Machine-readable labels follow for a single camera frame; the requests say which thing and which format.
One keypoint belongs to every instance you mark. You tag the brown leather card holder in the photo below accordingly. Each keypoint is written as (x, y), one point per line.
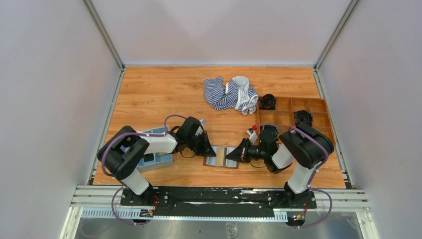
(210, 161)

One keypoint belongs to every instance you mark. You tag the black coiled belt right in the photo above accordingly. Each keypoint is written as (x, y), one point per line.
(303, 116)

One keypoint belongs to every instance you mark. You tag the wooden compartment tray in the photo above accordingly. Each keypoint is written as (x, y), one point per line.
(283, 112)

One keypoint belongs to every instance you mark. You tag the black coiled belt top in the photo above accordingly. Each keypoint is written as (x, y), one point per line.
(267, 102)

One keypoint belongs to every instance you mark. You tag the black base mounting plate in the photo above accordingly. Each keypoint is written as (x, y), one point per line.
(218, 202)

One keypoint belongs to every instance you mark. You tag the blue striped cloth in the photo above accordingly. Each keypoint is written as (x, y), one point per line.
(236, 94)

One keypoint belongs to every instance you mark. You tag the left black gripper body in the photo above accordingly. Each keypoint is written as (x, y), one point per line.
(194, 142)

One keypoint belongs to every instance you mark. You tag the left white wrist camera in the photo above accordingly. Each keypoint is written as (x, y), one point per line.
(200, 129)

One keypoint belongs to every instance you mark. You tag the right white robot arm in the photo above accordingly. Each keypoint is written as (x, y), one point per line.
(301, 145)

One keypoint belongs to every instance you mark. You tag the dark patterned coiled belt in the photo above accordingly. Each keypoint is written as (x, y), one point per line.
(271, 130)

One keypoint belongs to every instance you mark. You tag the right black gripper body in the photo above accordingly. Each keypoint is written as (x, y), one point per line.
(257, 153)

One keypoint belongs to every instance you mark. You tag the black coiled belt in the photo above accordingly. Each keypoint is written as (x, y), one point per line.
(303, 116)
(267, 102)

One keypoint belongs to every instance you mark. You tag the blue plastic organizer box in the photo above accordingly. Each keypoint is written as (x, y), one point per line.
(158, 153)

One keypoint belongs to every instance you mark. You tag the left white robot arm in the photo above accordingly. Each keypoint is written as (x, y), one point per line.
(121, 155)

